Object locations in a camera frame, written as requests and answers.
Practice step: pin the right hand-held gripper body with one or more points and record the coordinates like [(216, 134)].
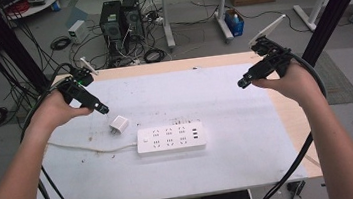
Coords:
[(271, 63)]

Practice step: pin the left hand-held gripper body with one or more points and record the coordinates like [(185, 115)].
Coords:
[(76, 90)]

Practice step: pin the white charger adapter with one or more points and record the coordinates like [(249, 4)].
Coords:
[(119, 124)]

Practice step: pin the person's left hand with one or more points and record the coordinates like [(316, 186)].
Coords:
[(53, 110)]

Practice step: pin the person's right hand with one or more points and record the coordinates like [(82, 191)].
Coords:
[(297, 84)]

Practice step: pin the small white box device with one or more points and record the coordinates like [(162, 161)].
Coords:
[(77, 31)]

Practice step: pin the wooden table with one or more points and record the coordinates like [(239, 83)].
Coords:
[(296, 122)]

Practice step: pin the grey floor mat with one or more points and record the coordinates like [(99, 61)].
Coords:
[(340, 84)]

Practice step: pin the white power strip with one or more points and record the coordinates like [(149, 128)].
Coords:
[(170, 138)]

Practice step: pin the black computer tower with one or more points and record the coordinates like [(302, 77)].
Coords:
[(111, 21), (133, 17)]

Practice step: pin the round white table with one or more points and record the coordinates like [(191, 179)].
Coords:
[(36, 4)]

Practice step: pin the white table mat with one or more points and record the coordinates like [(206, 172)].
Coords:
[(189, 175)]

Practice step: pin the small black floor bracket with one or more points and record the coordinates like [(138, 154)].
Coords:
[(295, 190)]

